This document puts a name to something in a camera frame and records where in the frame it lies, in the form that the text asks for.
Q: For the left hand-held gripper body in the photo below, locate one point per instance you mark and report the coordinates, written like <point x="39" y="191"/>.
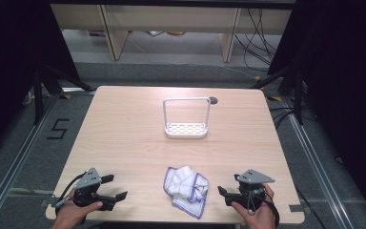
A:
<point x="87" y="183"/>

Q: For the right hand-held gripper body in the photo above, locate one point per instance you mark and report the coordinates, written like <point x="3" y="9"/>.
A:
<point x="254" y="178"/>

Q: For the white cloth with purple edge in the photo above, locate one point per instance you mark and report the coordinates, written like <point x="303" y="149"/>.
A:
<point x="184" y="187"/>

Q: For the white towel rack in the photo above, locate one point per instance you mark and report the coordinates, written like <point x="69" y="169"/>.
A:
<point x="186" y="129"/>

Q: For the person's left hand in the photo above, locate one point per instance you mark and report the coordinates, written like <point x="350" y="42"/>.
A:
<point x="68" y="216"/>

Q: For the person's right hand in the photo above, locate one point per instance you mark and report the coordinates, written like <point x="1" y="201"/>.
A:
<point x="262" y="219"/>

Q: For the dark round table grommet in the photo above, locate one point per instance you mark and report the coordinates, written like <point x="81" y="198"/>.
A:
<point x="213" y="100"/>

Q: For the black tripod stand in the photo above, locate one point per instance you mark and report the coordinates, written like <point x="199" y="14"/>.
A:
<point x="38" y="98"/>
<point x="298" y="95"/>

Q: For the black curtain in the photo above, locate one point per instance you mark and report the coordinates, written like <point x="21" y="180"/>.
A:
<point x="12" y="63"/>
<point x="346" y="79"/>

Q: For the yellow object under desk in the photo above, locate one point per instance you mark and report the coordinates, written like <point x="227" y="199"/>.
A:
<point x="175" y="32"/>

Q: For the beige background desk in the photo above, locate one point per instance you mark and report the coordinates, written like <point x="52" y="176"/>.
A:
<point x="171" y="19"/>

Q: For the metal floor rail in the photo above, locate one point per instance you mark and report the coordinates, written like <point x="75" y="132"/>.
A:
<point x="317" y="171"/>
<point x="16" y="165"/>

